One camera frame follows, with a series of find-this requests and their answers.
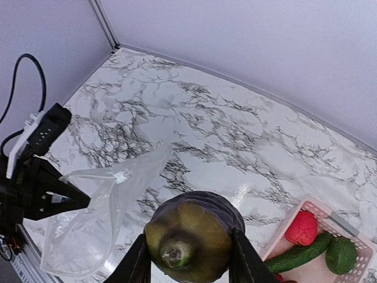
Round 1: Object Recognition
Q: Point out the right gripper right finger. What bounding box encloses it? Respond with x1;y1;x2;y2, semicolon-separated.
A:
229;229;279;283

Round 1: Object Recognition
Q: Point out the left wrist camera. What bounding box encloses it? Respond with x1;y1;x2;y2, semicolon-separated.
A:
6;103;72;179

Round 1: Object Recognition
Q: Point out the red tomato toy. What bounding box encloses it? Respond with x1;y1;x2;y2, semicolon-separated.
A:
285;210;318;246

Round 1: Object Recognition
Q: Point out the purple eggplant toy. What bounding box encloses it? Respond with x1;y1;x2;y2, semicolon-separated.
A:
144;190;245;282

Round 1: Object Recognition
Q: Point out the left aluminium frame post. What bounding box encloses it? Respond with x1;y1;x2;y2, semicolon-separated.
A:
88;0;121;53

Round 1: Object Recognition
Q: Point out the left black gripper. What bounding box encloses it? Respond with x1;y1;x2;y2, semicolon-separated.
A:
1;157;91;221

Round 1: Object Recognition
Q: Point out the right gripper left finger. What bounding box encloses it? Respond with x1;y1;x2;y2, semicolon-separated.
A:
111;233;151;283

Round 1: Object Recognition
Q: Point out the green cucumber toy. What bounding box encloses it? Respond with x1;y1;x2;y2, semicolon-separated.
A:
264;232;333;274

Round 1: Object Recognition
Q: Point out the green pepper toy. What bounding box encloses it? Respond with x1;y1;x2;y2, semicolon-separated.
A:
325;238;358;275

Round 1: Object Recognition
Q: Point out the curved aluminium front rail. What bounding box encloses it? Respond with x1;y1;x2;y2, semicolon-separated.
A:
10;225;62;283

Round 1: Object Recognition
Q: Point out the clear zip top bag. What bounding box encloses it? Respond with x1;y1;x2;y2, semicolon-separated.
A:
39;143;172;279

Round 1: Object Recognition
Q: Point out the pink plastic basket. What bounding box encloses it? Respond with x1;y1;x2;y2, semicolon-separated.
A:
261;196;376;282

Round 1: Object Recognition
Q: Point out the red cherry bunch toy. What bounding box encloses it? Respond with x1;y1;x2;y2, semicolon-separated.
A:
275;274;297;283

